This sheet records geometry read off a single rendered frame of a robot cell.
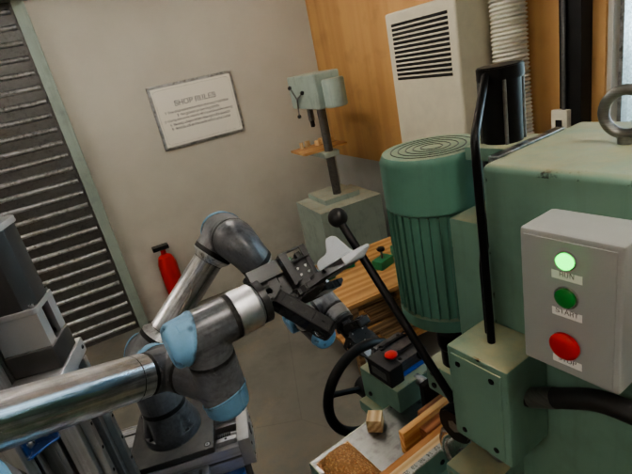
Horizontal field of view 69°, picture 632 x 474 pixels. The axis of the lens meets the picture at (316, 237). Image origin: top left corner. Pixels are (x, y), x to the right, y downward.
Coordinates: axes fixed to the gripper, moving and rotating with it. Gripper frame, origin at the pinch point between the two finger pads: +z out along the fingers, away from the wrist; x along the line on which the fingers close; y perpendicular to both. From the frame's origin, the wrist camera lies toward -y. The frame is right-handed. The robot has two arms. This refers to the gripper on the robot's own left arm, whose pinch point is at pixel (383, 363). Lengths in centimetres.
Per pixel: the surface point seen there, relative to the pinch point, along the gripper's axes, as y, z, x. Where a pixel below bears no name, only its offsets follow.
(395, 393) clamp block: -27.5, 15.3, 17.5
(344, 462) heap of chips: -27.5, 20.4, 36.1
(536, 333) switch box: -83, 31, 29
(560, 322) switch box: -87, 32, 29
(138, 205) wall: 121, -235, 6
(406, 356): -30.2, 10.7, 10.6
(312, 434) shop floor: 104, -21, -1
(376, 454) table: -25.6, 22.6, 29.0
